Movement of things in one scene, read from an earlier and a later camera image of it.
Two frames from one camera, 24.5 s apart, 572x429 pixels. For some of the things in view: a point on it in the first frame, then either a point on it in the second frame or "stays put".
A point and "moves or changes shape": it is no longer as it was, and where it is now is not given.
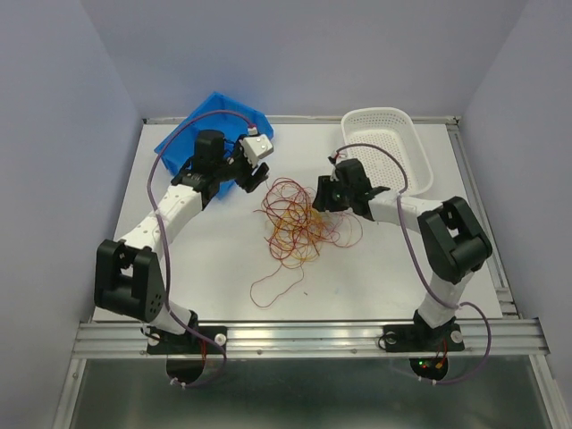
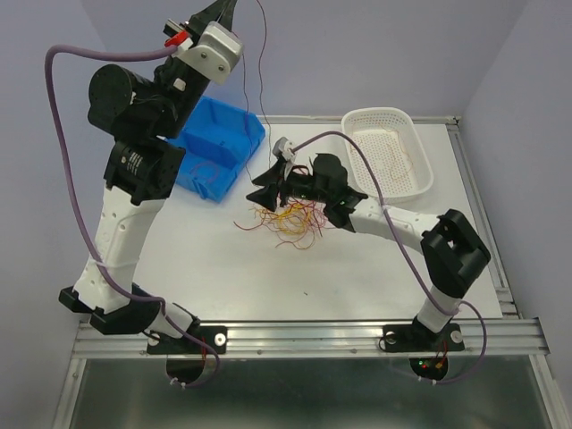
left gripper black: x=258 y=176 → x=210 y=14
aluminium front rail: x=285 y=339 stays put
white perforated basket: x=388 y=144 stays put
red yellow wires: x=296 y=233 moves or changes shape
